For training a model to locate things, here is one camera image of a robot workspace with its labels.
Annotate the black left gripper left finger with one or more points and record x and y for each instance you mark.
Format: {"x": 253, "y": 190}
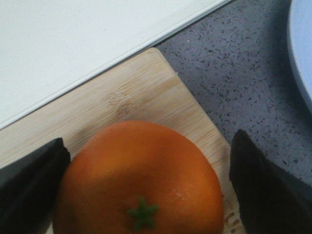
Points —
{"x": 28, "y": 189}

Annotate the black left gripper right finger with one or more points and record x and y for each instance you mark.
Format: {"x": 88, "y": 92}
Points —
{"x": 271, "y": 201}

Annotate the orange mandarin fruit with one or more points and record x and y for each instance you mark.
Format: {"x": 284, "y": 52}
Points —
{"x": 136, "y": 177}

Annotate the light blue round plate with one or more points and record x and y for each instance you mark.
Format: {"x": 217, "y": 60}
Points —
{"x": 299, "y": 36}

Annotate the white rectangular tray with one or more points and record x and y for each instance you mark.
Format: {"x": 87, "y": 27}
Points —
{"x": 49, "y": 47}

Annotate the wooden cutting board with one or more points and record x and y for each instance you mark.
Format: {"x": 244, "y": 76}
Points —
{"x": 144, "y": 87}

